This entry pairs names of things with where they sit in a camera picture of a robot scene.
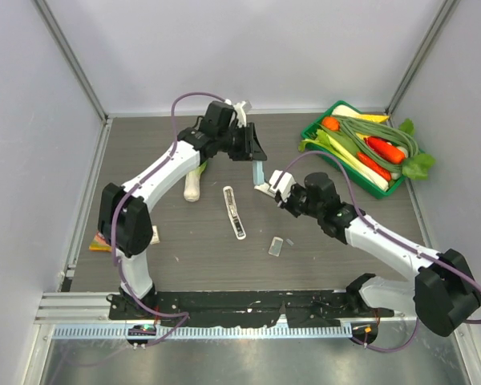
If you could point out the pale green leek toy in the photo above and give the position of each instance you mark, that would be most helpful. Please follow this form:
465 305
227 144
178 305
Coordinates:
344 149

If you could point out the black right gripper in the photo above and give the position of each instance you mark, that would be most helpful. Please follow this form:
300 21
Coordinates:
288 204

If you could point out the colourful snack packet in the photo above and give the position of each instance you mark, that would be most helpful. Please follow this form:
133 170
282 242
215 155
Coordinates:
99 244

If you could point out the green long beans bundle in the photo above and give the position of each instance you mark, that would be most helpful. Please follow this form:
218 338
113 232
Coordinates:
359 131

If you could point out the orange pumpkin toy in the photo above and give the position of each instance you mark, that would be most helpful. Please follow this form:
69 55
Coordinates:
330 123

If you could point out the green plastic tray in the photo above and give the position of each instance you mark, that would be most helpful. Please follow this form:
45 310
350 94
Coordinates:
310 133

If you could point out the red chili pepper toy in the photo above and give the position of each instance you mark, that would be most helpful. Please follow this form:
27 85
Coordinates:
369 163

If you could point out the green lettuce leaf toy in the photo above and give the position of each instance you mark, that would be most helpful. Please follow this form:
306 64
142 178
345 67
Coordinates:
418 163

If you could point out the yellow corn toy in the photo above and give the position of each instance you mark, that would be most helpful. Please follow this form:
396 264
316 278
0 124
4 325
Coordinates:
378 119

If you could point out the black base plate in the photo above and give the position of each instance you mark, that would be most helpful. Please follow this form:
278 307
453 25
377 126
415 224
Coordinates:
247 309

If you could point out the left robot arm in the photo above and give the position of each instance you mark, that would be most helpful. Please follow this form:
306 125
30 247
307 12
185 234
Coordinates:
125 210

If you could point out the staples box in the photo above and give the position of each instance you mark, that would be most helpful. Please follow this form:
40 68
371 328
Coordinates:
155 235

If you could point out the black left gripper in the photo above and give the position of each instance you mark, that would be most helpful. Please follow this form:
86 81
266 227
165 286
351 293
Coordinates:
250 149

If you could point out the white radish toy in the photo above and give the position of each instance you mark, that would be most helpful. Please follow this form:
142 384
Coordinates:
344 110

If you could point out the staples tray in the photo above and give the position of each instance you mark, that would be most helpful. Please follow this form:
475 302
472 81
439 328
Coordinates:
275 247

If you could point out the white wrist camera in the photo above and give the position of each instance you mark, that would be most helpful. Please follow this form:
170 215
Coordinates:
241 108
281 182

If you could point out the green bok choy toy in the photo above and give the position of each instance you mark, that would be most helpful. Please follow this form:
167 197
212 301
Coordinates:
192 183

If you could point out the orange carrot toy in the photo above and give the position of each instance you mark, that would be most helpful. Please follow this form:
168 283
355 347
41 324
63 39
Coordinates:
386 151

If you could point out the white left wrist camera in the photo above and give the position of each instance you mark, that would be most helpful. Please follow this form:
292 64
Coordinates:
241 108

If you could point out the white stapler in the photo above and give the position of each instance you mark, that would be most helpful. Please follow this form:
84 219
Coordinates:
232 212

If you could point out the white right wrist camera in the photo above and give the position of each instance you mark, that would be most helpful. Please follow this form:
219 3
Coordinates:
281 182

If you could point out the perforated cable duct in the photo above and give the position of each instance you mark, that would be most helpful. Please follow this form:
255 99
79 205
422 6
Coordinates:
134 331

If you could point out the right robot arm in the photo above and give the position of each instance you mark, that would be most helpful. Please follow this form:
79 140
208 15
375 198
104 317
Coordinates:
436 287

